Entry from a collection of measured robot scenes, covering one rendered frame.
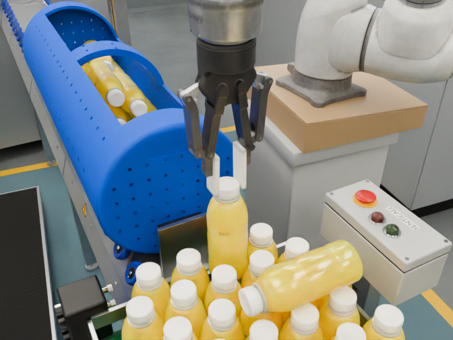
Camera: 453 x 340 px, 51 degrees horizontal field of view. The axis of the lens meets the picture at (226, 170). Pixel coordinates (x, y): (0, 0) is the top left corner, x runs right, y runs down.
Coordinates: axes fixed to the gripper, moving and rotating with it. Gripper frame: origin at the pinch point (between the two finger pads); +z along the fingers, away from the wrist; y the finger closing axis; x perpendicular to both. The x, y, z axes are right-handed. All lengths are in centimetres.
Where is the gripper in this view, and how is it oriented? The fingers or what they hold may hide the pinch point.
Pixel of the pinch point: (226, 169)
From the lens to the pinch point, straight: 70.0
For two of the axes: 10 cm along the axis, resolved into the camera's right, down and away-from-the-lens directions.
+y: -8.9, 2.6, -3.8
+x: 4.6, 5.0, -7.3
